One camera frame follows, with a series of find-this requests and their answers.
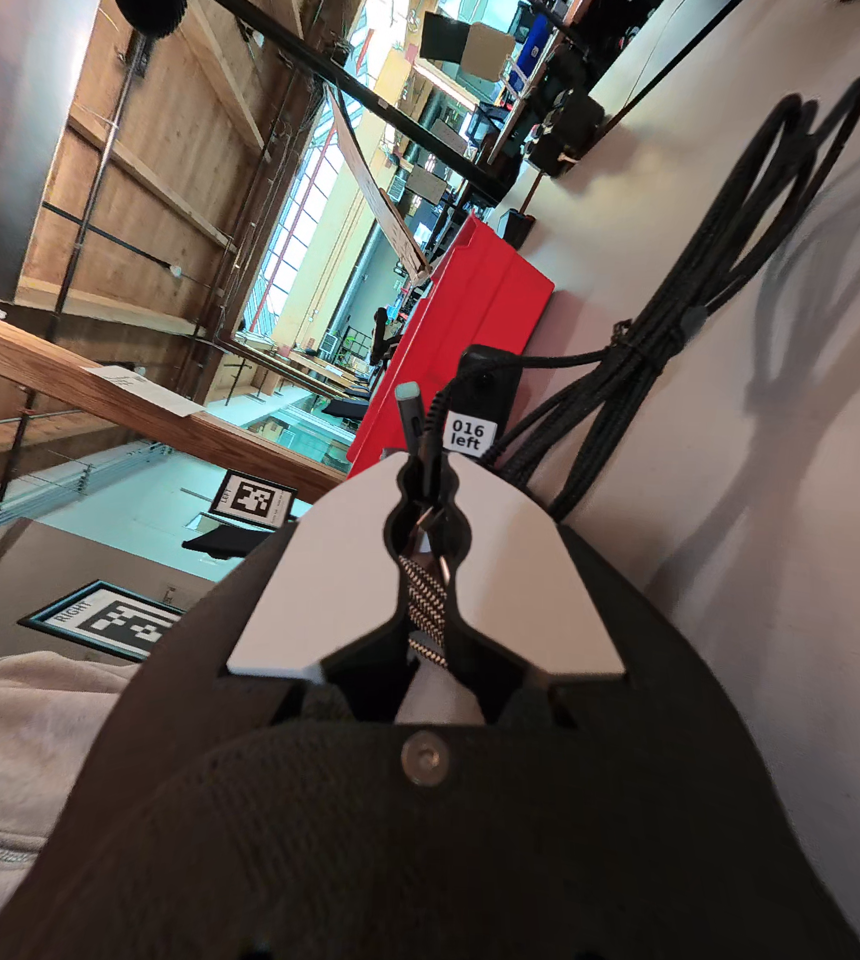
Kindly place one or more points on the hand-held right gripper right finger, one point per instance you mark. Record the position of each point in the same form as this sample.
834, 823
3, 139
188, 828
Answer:
535, 592

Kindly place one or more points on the grey sweatshirt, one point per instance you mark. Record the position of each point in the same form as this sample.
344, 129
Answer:
9, 750

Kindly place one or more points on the red plastic bin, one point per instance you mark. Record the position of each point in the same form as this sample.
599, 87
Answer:
475, 300

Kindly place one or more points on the grey desk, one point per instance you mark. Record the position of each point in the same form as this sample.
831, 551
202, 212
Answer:
812, 525

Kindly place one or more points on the white paper sheet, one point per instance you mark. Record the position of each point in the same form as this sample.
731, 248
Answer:
144, 390

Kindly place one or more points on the black office chair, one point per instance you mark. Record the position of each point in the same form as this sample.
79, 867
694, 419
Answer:
231, 541

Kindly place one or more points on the black bag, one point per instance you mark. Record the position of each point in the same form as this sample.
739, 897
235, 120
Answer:
568, 127

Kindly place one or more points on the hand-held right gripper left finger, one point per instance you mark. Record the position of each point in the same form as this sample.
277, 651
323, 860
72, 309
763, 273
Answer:
317, 592

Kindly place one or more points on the framed black white marker sign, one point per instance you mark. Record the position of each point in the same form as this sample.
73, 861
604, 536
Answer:
253, 502
114, 622

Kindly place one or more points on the wooden handrail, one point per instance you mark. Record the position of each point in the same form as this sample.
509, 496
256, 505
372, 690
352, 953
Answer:
99, 382

